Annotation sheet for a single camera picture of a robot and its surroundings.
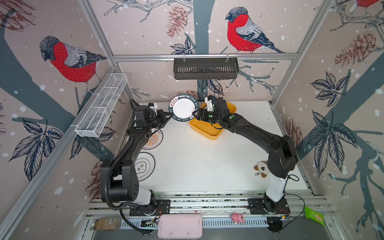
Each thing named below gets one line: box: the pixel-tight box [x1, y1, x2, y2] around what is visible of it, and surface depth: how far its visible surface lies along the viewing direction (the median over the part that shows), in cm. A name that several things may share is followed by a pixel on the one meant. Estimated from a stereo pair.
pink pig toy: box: [231, 212, 245, 224], surface depth 70 cm
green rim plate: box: [168, 94, 199, 123], surface depth 87 cm
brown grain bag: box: [94, 217, 122, 231], surface depth 67 cm
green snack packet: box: [304, 206, 325, 226], surface depth 71 cm
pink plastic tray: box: [157, 214, 203, 239], surface depth 68 cm
